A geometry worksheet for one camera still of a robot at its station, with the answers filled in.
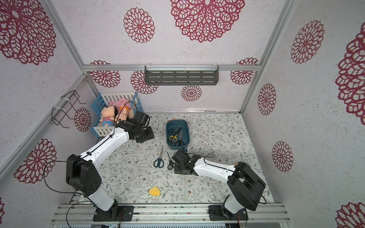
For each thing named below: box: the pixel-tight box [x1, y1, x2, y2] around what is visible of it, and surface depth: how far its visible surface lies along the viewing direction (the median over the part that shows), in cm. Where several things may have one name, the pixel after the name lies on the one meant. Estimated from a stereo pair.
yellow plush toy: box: [149, 186, 161, 197], surface depth 81 cm
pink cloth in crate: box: [107, 97, 133, 110], surface depth 112 cm
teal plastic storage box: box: [165, 119, 191, 151], surface depth 106 cm
